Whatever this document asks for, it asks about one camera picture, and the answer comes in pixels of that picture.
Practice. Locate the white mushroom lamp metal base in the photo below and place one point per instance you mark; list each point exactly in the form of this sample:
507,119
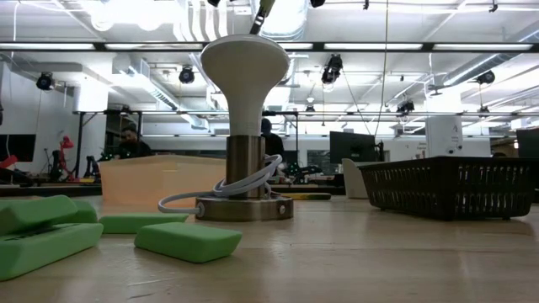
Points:
244,76

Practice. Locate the black background robot arm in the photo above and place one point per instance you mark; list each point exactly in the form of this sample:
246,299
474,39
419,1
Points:
90,166

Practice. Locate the red background robot arm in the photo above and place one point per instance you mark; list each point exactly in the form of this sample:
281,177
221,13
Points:
66,143

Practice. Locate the black ceiling spotlight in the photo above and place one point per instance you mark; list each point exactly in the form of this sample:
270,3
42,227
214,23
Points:
332,69
486,77
405,106
186,75
45,81

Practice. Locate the person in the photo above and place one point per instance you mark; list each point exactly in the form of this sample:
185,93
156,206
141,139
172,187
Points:
274,145
132,147

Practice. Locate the black computer monitor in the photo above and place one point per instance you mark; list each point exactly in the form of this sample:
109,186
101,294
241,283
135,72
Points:
17,147
528,143
351,147

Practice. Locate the white square column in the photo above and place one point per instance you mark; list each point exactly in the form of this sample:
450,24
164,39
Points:
90,99

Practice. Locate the grey plastic bin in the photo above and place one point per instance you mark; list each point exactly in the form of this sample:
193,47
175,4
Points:
351,181

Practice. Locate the white pillar with sign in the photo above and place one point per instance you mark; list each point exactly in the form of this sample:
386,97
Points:
444,134

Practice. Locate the orange translucent plastic bin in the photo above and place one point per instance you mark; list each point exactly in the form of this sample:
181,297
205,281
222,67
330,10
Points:
160,181

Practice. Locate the black mesh basket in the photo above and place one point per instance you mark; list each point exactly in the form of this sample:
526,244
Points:
446,189

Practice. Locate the silver ventilation duct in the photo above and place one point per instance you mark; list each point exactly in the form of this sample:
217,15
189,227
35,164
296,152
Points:
292,17

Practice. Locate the black background station frame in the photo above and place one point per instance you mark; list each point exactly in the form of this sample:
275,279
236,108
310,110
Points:
80,139

